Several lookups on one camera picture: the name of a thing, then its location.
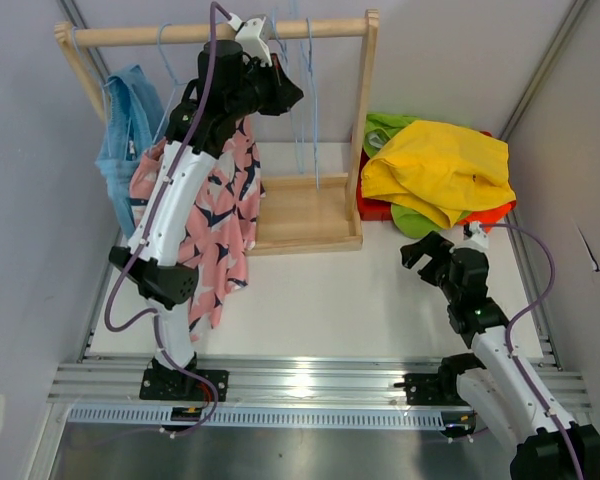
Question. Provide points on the orange shorts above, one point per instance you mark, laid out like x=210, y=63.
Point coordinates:
x=482, y=184

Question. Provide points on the yellow shorts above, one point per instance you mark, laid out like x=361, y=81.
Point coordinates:
x=440, y=170

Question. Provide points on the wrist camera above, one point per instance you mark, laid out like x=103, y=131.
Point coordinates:
x=253, y=34
x=475, y=237

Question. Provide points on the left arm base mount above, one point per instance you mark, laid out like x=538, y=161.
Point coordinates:
x=169, y=385

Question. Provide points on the green shorts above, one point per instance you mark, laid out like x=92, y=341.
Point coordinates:
x=411, y=167

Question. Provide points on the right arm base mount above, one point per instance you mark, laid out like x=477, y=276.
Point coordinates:
x=426, y=389

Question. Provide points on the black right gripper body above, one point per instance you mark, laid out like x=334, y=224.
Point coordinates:
x=436, y=270

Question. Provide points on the blue hanger of pink shorts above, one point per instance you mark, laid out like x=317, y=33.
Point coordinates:
x=177, y=85

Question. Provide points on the light blue shorts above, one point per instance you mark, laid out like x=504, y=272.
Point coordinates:
x=135, y=120

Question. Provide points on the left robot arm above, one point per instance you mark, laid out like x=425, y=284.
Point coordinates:
x=237, y=79

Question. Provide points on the slotted cable duct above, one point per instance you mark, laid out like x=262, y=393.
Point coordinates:
x=260, y=417

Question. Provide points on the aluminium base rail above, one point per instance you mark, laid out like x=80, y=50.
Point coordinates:
x=295, y=382

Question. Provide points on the wooden clothes rack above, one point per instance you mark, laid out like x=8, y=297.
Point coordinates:
x=295, y=217

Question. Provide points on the red plastic tray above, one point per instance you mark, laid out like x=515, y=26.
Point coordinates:
x=372, y=210

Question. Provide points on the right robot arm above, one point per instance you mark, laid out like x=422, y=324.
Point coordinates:
x=494, y=377

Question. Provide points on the pink patterned shorts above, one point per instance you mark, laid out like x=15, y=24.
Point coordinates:
x=221, y=228

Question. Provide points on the blue hanger of green shorts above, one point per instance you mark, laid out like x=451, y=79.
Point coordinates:
x=307, y=57

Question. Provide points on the blue hanger of yellow shorts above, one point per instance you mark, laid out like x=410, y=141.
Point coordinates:
x=296, y=118

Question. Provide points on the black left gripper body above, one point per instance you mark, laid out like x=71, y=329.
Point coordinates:
x=260, y=90

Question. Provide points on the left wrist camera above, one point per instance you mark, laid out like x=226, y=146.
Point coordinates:
x=253, y=34

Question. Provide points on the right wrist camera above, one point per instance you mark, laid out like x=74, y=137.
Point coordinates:
x=475, y=237

